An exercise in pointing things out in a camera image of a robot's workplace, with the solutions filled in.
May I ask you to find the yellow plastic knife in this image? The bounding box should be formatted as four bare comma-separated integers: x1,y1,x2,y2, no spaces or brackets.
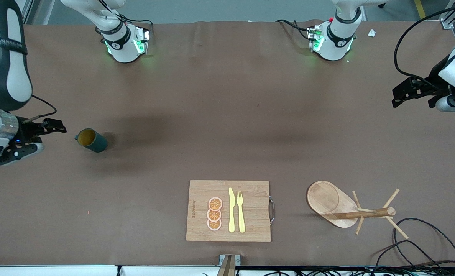
228,187,236,233

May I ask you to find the wooden cutting board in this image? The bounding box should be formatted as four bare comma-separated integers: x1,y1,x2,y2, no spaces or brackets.
186,180,276,243

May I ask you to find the yellow plastic fork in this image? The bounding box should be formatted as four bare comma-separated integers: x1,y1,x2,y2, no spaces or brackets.
236,191,246,233

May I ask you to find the dark green cup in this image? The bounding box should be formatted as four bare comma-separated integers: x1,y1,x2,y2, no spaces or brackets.
74,128,108,153

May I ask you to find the black looped cable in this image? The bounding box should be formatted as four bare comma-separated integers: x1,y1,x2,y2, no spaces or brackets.
393,218,455,269

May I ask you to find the wooden cup rack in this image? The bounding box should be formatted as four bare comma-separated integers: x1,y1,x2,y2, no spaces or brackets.
306,180,409,240

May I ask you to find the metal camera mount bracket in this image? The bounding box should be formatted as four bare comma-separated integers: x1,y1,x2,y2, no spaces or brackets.
217,254,241,276

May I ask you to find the brown table cover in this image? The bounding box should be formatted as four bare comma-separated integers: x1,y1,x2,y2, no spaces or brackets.
0,19,455,267

